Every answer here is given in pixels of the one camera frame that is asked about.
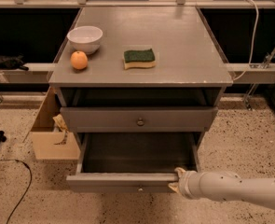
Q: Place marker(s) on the white ceramic bowl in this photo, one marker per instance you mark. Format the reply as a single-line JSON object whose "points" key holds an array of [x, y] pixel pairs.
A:
{"points": [[85, 38]]}

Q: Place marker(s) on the orange fruit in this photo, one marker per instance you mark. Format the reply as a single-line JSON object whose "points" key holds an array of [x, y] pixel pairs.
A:
{"points": [[79, 60]]}

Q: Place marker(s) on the grey drawer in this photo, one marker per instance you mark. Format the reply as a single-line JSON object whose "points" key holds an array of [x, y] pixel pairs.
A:
{"points": [[133, 162], [138, 120]]}

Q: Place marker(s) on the green yellow sponge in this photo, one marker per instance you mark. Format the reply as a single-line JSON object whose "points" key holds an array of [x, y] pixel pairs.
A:
{"points": [[139, 59]]}

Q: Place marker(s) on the black cloth on rail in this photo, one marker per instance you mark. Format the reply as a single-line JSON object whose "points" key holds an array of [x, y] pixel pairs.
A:
{"points": [[12, 62]]}

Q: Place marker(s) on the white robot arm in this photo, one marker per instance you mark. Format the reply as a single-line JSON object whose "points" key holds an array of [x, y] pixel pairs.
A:
{"points": [[224, 186]]}

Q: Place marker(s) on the grey top drawer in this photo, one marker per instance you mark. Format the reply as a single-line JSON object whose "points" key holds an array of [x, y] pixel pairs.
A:
{"points": [[138, 120]]}

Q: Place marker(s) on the open cardboard box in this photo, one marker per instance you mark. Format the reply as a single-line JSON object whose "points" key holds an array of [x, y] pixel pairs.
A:
{"points": [[50, 142]]}

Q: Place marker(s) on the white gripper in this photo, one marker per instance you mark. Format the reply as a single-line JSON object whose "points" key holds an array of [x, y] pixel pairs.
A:
{"points": [[185, 184]]}

